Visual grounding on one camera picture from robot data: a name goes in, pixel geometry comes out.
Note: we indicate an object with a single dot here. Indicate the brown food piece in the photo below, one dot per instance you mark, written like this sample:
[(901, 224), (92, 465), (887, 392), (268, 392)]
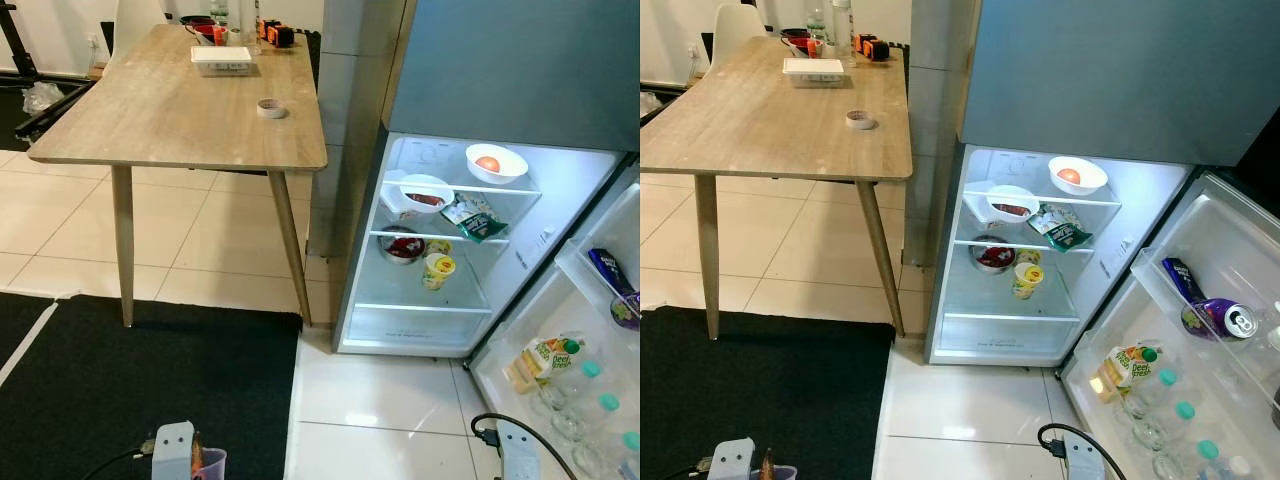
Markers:
[(768, 462), (197, 450)]

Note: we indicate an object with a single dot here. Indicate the translucent purple measuring cup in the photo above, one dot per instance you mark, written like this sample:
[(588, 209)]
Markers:
[(215, 467), (785, 473)]

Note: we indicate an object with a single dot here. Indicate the grey fridge door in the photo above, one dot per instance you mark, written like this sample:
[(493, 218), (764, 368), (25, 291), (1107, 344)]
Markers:
[(1140, 310), (560, 300)]

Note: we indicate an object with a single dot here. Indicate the glass fridge shelf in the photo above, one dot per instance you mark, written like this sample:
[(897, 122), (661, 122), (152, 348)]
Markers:
[(420, 308), (1010, 317), (1100, 201), (500, 190), (1080, 250), (490, 242)]

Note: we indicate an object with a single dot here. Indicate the dark grey fridge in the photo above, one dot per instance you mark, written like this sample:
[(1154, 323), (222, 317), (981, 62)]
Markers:
[(1100, 70), (500, 60)]

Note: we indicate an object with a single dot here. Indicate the blue snack pack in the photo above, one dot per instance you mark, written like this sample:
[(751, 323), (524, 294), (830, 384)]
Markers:
[(610, 272), (1183, 280)]

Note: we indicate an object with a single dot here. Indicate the purple drink can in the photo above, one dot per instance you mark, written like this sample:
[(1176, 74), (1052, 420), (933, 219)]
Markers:
[(1220, 320), (628, 312)]

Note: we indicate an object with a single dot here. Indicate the black metal stand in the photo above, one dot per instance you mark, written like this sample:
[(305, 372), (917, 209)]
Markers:
[(15, 40), (680, 110)]

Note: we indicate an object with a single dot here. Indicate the clear plastic bag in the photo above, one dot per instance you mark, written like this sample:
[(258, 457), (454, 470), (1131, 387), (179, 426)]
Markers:
[(650, 103), (42, 98)]

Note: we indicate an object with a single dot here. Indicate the Peel Fresh juice carton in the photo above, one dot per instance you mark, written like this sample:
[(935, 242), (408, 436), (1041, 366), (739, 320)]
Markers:
[(540, 362), (1130, 370)]

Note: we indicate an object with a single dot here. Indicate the small clear bottle teal cap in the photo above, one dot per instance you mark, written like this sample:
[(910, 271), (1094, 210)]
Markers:
[(1165, 430), (1190, 465), (1150, 395), (590, 420), (575, 385), (615, 460)]

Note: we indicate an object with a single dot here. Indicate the white bowl with orange fruit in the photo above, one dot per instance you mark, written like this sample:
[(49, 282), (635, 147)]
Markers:
[(497, 165), (1078, 177)]

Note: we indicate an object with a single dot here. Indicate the green snack bag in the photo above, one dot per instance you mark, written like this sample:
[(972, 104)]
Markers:
[(478, 220), (1060, 230)]

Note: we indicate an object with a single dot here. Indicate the wooden table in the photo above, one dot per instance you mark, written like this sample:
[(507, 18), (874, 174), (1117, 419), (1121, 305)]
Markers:
[(770, 120), (170, 110)]

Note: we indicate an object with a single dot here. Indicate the black floor mat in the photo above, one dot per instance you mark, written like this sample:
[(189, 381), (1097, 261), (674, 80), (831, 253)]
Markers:
[(760, 400), (130, 400)]

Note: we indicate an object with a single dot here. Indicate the yellow Lipton cup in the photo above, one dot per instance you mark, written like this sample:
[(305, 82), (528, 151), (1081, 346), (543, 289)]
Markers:
[(1028, 282), (438, 272)]

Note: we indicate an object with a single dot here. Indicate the white bowl with sausage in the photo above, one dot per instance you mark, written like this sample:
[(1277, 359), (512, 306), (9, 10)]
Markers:
[(1012, 203), (425, 192)]

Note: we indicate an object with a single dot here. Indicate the white chair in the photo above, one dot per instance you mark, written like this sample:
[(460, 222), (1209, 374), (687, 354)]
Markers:
[(138, 25), (735, 35)]

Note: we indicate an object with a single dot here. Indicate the steel bowl red food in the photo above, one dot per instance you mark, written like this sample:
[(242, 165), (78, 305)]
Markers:
[(993, 256), (403, 247)]

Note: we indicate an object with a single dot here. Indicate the white lidded container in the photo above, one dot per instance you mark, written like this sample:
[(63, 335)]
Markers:
[(813, 70), (222, 58)]

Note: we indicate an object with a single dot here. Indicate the beige tape roll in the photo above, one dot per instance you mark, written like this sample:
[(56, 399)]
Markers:
[(861, 120), (272, 108)]

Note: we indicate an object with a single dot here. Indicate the black bowl red white wrapper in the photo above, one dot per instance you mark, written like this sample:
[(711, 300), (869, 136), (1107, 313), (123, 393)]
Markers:
[(203, 30), (800, 43)]

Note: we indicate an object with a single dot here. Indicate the clear bottle white lid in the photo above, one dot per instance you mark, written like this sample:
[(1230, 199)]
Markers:
[(844, 30), (250, 20)]

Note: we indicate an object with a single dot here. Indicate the small clear bottle white cap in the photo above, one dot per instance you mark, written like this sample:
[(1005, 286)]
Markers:
[(1240, 468)]

